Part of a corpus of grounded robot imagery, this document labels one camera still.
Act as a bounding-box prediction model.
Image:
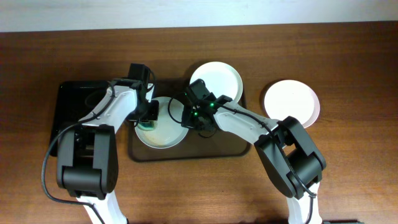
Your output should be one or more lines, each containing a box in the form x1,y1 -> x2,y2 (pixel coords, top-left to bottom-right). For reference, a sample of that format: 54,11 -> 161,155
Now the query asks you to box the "green and yellow sponge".
137,120 -> 155,131

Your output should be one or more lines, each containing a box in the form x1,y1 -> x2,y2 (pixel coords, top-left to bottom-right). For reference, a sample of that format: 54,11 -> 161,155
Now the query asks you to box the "black rectangular tray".
50,80 -> 109,141

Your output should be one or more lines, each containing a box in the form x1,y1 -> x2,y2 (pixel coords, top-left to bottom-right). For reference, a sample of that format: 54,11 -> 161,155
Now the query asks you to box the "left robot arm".
51,63 -> 155,223

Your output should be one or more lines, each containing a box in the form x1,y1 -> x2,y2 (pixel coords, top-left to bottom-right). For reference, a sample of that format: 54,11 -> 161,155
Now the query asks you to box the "white plate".
190,62 -> 243,102
263,80 -> 320,128

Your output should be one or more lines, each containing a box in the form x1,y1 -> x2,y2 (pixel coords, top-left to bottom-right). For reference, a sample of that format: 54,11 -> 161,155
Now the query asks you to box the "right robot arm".
182,79 -> 326,223

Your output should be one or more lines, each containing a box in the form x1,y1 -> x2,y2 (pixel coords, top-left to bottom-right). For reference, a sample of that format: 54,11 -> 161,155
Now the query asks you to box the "white plate top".
190,62 -> 243,102

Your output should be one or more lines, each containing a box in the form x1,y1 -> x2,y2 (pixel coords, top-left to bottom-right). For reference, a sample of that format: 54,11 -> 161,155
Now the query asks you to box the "pale blue plate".
134,96 -> 188,149

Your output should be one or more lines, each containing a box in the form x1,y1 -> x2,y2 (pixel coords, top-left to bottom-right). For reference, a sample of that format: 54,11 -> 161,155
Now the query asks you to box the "brown plastic serving tray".
127,77 -> 252,163

